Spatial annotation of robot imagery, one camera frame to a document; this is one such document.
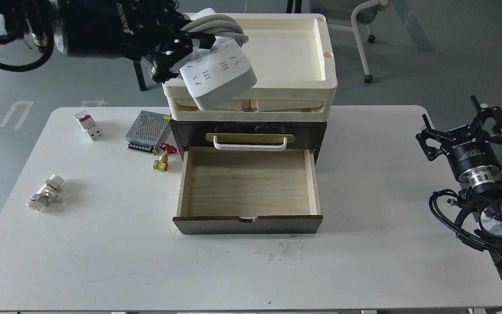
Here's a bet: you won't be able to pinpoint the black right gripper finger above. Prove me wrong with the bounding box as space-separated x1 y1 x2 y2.
416 113 452 162
469 96 502 152

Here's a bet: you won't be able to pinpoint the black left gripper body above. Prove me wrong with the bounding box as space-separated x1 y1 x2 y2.
54 0 169 59

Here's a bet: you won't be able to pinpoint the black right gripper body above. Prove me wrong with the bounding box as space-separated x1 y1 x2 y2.
445 127 502 183

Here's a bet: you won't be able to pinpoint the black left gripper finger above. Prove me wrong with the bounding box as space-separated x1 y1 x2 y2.
145 33 216 83
155 0 190 33

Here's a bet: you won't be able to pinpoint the white power strip with cable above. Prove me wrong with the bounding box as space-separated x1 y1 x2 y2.
179 8 257 111

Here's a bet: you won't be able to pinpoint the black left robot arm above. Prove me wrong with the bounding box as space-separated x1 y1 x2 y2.
0 0 215 85

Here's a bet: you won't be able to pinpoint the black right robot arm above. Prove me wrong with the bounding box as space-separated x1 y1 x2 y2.
416 96 502 274

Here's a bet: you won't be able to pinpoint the black table legs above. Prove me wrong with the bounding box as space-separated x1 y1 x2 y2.
132 61 148 92

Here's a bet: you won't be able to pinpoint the metal mesh power supply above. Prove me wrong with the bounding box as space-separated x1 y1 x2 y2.
125 110 171 155

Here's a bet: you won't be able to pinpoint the white red circuit breaker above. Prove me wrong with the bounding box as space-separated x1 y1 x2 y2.
74 110 103 141

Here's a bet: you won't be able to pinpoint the cream plastic tray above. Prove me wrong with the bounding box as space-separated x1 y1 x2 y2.
163 13 337 123

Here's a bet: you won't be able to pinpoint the open wooden drawer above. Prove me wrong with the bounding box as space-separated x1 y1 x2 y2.
173 147 323 235

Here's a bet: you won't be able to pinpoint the white office chair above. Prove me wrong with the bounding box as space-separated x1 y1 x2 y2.
310 0 390 84

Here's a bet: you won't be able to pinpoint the white plastic pipe fitting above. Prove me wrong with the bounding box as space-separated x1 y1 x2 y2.
27 174 64 212

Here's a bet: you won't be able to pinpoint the white drawer handle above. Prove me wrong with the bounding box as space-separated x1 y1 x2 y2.
213 136 288 152

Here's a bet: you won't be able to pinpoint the brass valve red handle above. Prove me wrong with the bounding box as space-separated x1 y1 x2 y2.
153 142 177 171

